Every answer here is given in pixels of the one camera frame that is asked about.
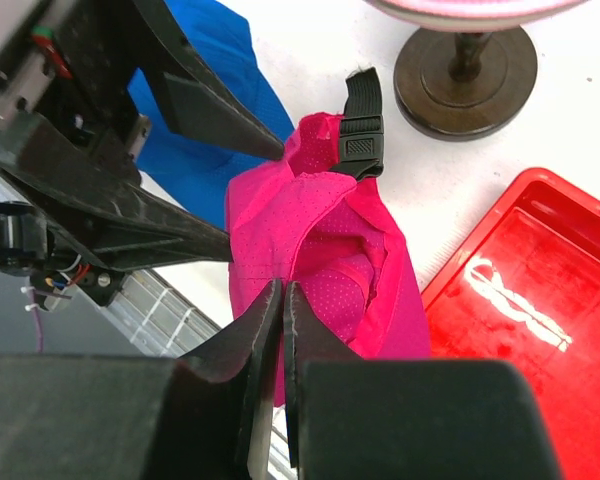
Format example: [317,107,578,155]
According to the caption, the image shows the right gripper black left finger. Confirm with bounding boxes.
[182,280,283,479]

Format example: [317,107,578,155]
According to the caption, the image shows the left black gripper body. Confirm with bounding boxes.
[0,1,150,305]

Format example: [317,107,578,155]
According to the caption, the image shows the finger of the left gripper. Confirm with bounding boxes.
[0,112,234,274]

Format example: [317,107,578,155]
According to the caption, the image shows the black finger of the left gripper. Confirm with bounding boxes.
[129,1,284,160]

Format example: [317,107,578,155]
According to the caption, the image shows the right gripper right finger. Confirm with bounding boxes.
[283,282,361,468]

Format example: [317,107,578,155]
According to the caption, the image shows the magenta baseball cap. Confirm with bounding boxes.
[223,67,432,407]

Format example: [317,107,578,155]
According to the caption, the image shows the pink bucket hat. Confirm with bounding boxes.
[387,0,579,18]

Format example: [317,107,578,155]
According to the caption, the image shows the red plastic tray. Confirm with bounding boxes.
[422,168,600,479]

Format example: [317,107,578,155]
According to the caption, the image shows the cream mannequin head stand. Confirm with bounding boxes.
[364,0,591,142]

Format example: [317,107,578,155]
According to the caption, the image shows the aluminium front rail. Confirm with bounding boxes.
[0,179,297,479]

